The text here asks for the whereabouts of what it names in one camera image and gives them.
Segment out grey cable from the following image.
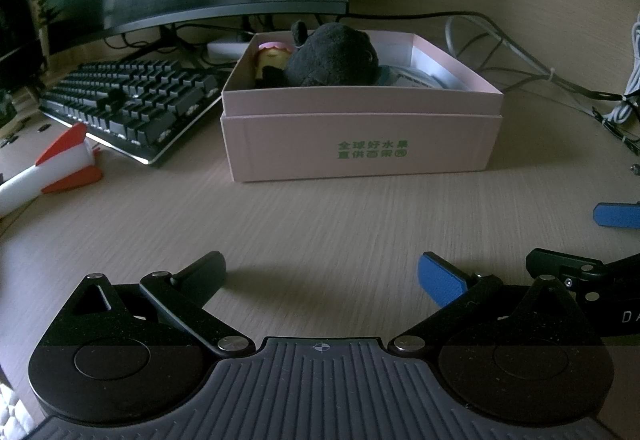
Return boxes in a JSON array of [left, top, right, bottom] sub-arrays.
[[445, 15, 626, 103]]

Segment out black speaker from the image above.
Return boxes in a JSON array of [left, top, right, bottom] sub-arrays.
[[0, 0, 48, 93]]

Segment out black cable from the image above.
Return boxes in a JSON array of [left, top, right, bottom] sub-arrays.
[[350, 11, 501, 21]]

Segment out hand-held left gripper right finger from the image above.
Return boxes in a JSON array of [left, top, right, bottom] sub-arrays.
[[390, 251, 583, 356]]

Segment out white cable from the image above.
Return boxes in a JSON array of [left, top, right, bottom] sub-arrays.
[[605, 10, 640, 126]]

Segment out wooden desktop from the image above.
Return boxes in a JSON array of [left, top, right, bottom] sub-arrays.
[[0, 10, 640, 440]]

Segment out black plush toy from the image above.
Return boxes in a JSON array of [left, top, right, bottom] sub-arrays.
[[285, 20, 382, 88]]

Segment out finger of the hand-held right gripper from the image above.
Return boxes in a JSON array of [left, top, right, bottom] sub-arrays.
[[592, 202, 640, 228], [526, 247, 603, 281]]

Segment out scattered small black pieces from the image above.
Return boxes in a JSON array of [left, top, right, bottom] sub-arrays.
[[0, 122, 51, 146]]

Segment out white power strip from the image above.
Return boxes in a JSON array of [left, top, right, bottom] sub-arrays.
[[206, 37, 251, 66]]

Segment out red and white rocket toy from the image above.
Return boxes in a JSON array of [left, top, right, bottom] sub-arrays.
[[0, 122, 104, 219]]

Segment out small green plant pot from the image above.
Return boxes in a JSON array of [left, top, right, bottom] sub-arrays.
[[0, 90, 16, 131]]

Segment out green plant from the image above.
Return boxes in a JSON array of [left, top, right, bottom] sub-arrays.
[[32, 0, 53, 28]]

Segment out blue and white tissue pack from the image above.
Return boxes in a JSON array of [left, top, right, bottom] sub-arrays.
[[375, 65, 446, 91]]

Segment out pink and yellow cupcake toy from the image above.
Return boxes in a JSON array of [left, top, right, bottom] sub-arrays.
[[255, 41, 296, 88]]

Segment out pink cardboard box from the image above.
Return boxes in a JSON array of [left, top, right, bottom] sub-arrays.
[[220, 31, 505, 183]]

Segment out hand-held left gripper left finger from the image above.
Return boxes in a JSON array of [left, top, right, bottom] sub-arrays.
[[65, 251, 255, 358]]

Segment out black mechanical keyboard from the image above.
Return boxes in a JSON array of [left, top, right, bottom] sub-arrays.
[[39, 59, 223, 168]]

